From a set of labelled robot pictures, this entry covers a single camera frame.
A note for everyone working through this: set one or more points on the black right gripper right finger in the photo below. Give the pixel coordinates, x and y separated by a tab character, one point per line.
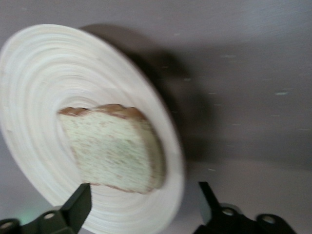
219	219

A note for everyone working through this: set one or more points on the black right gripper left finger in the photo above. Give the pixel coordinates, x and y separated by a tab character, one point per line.
73	212

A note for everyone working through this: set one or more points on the slice of toast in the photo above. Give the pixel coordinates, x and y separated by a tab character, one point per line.
109	151

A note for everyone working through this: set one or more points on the round wooden plate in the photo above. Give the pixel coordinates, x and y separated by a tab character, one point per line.
48	97

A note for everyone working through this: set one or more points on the brown table cover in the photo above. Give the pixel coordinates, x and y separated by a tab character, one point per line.
243	73

